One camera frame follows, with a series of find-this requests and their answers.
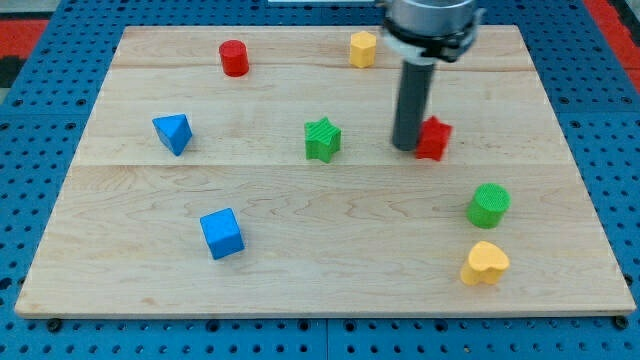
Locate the green cylinder block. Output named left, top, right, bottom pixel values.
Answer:
left=466, top=183, right=511, bottom=229

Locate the yellow heart block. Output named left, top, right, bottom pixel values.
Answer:
left=460, top=241, right=510, bottom=286

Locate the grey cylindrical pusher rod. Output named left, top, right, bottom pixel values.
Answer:
left=391, top=61, right=435, bottom=151

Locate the blue triangle block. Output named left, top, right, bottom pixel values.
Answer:
left=152, top=113, right=193, bottom=156

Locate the red cylinder block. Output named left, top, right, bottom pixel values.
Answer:
left=218, top=39, right=250, bottom=77

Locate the green star block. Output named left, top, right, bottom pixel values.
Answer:
left=304, top=117, right=341, bottom=163

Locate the blue cube block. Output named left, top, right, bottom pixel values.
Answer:
left=200, top=208, right=245, bottom=260

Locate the yellow hexagon block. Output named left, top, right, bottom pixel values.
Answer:
left=349, top=31, right=377, bottom=68

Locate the red star block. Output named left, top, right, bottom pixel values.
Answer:
left=415, top=116, right=453, bottom=161

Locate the light wooden board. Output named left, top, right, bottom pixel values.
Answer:
left=15, top=25, right=636, bottom=319

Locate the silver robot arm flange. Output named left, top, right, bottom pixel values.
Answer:
left=381, top=0, right=485, bottom=65

